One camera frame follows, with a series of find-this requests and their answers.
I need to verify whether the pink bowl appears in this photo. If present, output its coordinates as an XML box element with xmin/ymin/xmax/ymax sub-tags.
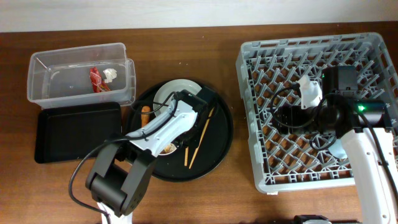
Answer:
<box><xmin>160</xmin><ymin>143</ymin><xmax>177</xmax><ymax>156</ymax></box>

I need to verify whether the light blue plastic cup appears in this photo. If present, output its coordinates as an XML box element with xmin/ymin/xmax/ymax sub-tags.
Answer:
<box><xmin>328</xmin><ymin>143</ymin><xmax>348</xmax><ymax>159</ymax></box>

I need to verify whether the white tissue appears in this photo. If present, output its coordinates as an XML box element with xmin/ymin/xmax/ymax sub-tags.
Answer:
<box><xmin>103</xmin><ymin>68</ymin><xmax>117</xmax><ymax>83</ymax></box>

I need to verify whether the red snack wrapper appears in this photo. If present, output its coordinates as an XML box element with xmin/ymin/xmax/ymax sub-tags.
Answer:
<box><xmin>90</xmin><ymin>67</ymin><xmax>110</xmax><ymax>93</ymax></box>

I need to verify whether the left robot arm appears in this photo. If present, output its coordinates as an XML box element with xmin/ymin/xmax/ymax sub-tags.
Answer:
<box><xmin>85</xmin><ymin>87</ymin><xmax>218</xmax><ymax>217</ymax></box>

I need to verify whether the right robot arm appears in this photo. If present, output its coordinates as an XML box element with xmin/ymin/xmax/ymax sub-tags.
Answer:
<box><xmin>270</xmin><ymin>66</ymin><xmax>397</xmax><ymax>223</ymax></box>

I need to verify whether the grey dishwasher rack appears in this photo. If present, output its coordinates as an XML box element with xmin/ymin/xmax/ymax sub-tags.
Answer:
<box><xmin>236</xmin><ymin>32</ymin><xmax>397</xmax><ymax>194</ymax></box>

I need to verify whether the clear plastic waste bin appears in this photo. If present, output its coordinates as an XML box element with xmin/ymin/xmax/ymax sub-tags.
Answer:
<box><xmin>27</xmin><ymin>43</ymin><xmax>136</xmax><ymax>109</ymax></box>

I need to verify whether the right wooden chopstick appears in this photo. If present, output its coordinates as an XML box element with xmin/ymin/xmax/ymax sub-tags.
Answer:
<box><xmin>188</xmin><ymin>107</ymin><xmax>215</xmax><ymax>169</ymax></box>

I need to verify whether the wooden chopstick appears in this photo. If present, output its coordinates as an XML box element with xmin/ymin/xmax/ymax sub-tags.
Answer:
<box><xmin>188</xmin><ymin>107</ymin><xmax>215</xmax><ymax>169</ymax></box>
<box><xmin>184</xmin><ymin>146</ymin><xmax>189</xmax><ymax>167</ymax></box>

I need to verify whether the grey round plate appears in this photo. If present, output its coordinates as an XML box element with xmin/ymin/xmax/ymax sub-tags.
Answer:
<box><xmin>153</xmin><ymin>79</ymin><xmax>202</xmax><ymax>110</ymax></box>

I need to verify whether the left wooden chopstick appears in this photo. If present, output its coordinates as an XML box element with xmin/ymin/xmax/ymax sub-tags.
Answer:
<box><xmin>184</xmin><ymin>146</ymin><xmax>189</xmax><ymax>167</ymax></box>

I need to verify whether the round black serving tray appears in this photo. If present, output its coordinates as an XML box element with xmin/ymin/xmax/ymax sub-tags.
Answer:
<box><xmin>125</xmin><ymin>79</ymin><xmax>236</xmax><ymax>184</ymax></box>

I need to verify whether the orange carrot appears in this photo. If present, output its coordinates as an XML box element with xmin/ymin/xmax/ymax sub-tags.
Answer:
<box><xmin>141</xmin><ymin>106</ymin><xmax>151</xmax><ymax>127</ymax></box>

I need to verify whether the black rectangular tray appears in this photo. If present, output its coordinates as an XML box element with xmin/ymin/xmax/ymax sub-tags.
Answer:
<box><xmin>34</xmin><ymin>102</ymin><xmax>122</xmax><ymax>164</ymax></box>

